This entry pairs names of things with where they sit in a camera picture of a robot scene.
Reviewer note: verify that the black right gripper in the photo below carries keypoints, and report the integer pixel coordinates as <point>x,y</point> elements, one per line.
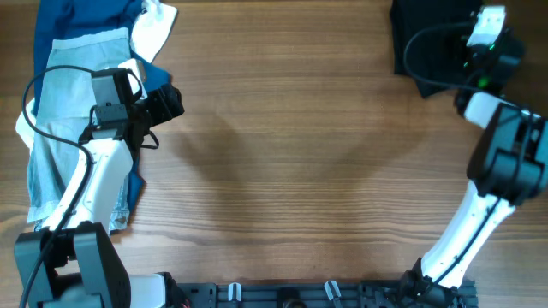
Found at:
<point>472,53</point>

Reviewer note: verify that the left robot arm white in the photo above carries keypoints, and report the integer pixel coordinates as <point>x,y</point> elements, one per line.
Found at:
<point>71,261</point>

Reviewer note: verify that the black shorts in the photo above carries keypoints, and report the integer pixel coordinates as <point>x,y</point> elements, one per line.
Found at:
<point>433,53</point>

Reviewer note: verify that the light denim shorts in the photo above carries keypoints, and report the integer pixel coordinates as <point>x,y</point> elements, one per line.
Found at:
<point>63,111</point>

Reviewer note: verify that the white garment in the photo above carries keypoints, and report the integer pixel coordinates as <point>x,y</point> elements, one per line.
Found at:
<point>152,28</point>

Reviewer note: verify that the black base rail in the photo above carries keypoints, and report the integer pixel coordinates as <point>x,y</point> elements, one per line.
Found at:
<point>366,294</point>

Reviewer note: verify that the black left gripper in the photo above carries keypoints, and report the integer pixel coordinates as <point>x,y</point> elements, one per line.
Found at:
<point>167,101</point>

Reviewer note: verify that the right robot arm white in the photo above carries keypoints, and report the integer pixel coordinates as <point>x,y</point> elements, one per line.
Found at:
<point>508,166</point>

